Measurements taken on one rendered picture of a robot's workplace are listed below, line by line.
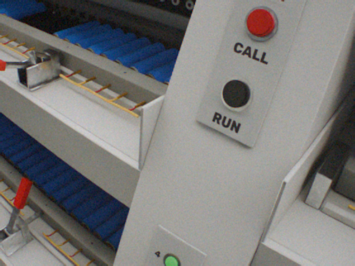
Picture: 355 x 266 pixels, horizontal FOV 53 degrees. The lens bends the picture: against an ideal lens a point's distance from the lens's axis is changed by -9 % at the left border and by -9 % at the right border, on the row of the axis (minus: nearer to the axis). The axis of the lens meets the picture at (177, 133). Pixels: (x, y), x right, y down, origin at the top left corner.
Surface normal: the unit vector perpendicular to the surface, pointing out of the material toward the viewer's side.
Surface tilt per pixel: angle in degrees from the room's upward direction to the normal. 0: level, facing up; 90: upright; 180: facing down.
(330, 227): 21
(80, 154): 111
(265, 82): 90
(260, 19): 90
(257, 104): 90
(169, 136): 90
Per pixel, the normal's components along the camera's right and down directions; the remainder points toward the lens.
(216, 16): -0.53, 0.10
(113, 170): -0.61, 0.41
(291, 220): 0.10, -0.81
